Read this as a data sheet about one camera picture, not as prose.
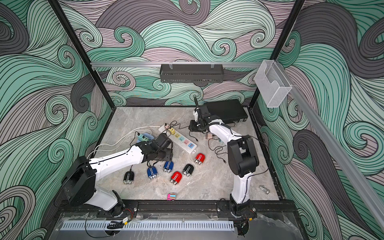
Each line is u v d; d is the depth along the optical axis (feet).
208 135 3.27
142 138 3.03
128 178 2.67
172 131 3.17
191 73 3.13
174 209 2.44
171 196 2.46
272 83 2.60
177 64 3.04
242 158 1.63
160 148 2.13
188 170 2.74
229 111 3.84
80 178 1.39
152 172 2.73
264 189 2.59
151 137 3.21
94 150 3.17
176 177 2.66
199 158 2.88
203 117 2.42
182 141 3.14
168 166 2.80
